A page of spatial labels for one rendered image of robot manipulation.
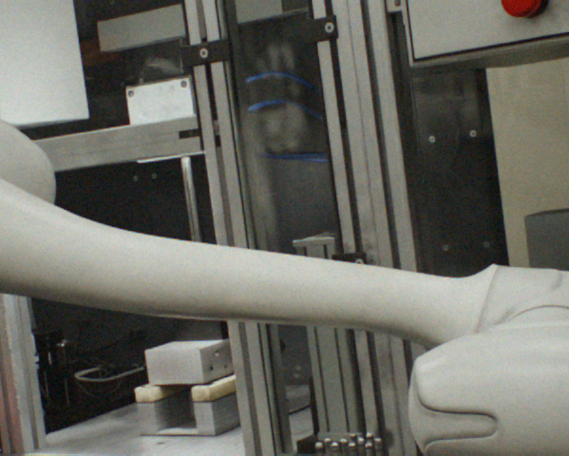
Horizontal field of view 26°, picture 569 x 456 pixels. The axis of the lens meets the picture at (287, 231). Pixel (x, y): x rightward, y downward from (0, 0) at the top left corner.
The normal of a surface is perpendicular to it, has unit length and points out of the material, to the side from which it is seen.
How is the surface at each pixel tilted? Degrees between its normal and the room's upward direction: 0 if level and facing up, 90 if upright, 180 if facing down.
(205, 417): 90
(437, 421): 92
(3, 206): 48
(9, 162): 79
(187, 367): 90
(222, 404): 90
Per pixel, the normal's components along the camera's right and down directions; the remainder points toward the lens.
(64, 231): 0.11, -0.57
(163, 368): -0.54, 0.11
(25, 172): 0.95, -0.18
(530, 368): -0.29, -0.53
